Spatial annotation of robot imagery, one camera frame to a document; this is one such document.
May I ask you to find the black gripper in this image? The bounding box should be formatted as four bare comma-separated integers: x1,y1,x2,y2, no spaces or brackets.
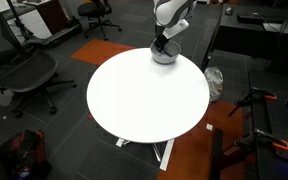
151,23,176,58

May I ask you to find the grey bowl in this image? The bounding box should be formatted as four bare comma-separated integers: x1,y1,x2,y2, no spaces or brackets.
150,40,182,65

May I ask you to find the clear plastic bag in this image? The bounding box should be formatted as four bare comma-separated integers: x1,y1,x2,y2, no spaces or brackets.
203,66,224,104

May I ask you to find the black padded office chair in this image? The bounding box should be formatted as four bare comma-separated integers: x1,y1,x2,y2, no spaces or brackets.
77,0,123,42

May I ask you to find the black office desk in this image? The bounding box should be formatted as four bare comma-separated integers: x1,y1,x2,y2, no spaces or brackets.
200,3,288,73

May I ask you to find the black keyboard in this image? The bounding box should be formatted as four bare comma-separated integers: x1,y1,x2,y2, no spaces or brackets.
236,12,267,25

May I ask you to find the white table base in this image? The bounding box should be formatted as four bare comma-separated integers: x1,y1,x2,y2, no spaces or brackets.
115,137,176,172

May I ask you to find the black low floor platform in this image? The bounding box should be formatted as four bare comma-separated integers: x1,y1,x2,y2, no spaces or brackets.
23,18,83,48

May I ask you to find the dark brown wooden cabinet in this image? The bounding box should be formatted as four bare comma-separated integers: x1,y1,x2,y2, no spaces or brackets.
23,0,69,35

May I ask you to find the black mesh office chair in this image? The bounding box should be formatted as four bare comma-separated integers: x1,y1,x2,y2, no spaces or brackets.
0,4,78,118

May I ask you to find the black tripod stand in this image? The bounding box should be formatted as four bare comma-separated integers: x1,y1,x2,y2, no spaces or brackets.
6,0,35,41

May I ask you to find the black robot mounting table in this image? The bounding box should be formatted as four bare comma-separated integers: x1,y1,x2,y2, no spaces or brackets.
210,69,288,180

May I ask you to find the red and black backpack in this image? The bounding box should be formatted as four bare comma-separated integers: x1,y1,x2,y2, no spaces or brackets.
0,129,52,180

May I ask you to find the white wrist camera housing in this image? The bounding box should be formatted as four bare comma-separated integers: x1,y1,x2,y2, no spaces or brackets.
162,18,190,40

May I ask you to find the orange handled black clamp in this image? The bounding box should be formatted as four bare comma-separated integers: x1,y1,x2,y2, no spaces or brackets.
227,86,278,118
233,128,288,154

